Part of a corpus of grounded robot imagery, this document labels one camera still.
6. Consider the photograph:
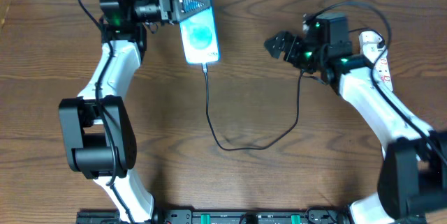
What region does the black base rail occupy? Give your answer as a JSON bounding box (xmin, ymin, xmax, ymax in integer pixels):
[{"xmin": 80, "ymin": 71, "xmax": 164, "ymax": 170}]
[{"xmin": 75, "ymin": 208, "xmax": 351, "ymax": 224}]

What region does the blue Galaxy smartphone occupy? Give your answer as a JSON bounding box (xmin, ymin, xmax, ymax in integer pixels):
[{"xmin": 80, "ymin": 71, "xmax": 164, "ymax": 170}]
[{"xmin": 179, "ymin": 7, "xmax": 220, "ymax": 64}]

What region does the black charging cable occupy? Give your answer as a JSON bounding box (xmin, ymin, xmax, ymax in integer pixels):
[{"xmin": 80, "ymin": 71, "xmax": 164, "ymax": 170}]
[{"xmin": 200, "ymin": 27, "xmax": 386, "ymax": 151}]

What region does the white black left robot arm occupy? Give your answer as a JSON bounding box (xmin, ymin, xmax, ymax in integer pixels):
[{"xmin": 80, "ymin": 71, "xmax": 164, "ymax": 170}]
[{"xmin": 59, "ymin": 0, "xmax": 212, "ymax": 223}]

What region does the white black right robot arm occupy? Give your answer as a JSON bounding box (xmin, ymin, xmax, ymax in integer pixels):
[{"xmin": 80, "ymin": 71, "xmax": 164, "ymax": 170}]
[{"xmin": 264, "ymin": 13, "xmax": 446, "ymax": 223}]

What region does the white USB charger adapter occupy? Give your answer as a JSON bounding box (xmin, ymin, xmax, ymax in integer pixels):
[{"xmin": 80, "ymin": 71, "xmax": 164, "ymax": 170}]
[{"xmin": 359, "ymin": 31, "xmax": 388, "ymax": 63}]

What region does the white power strip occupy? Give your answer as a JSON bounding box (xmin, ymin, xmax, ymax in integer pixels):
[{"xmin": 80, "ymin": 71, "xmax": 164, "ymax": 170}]
[{"xmin": 374, "ymin": 36, "xmax": 393, "ymax": 91}]

